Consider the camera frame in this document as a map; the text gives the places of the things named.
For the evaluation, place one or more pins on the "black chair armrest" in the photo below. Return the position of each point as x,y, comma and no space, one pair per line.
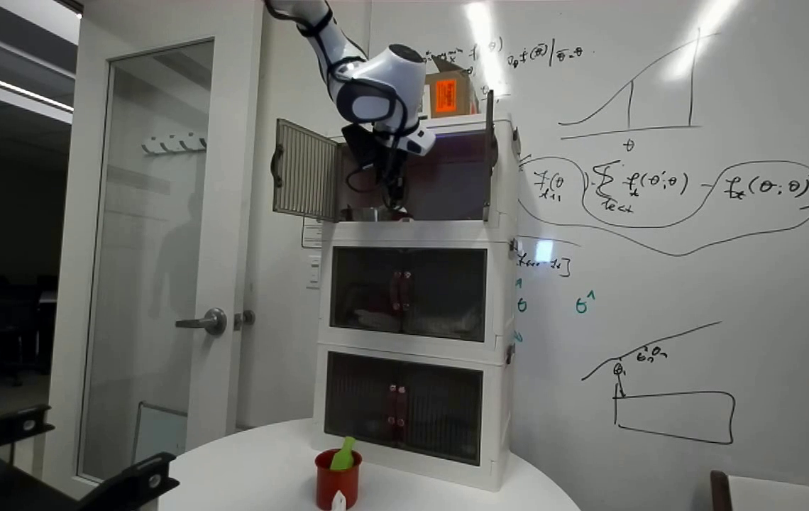
1,430
128,484

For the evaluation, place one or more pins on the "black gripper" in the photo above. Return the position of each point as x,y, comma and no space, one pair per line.
387,158

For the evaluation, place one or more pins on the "silver door lock knob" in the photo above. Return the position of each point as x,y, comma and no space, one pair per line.
246,318

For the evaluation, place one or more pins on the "green item in cup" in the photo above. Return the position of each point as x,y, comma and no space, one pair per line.
345,454

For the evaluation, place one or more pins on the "silver metal bowl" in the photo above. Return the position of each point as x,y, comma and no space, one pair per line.
364,213

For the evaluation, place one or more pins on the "white coat hook rack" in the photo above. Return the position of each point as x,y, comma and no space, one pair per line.
175,145

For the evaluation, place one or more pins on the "tinted open cabinet door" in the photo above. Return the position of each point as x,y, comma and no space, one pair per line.
304,173

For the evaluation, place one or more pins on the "white framed glass door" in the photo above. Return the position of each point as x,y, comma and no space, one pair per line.
152,284

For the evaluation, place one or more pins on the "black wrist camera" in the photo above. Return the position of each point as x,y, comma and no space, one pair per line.
355,145

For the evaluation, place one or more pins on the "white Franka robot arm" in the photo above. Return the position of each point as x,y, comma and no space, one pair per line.
380,85

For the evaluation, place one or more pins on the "white wall switch plate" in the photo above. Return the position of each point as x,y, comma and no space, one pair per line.
313,233

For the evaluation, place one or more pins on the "white three-tier cabinet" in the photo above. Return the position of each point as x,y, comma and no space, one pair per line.
419,342

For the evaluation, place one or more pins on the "cardboard box with orange label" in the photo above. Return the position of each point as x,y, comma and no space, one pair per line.
449,95

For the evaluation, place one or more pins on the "red bottle in cabinet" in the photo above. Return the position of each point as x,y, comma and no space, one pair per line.
401,291
397,408

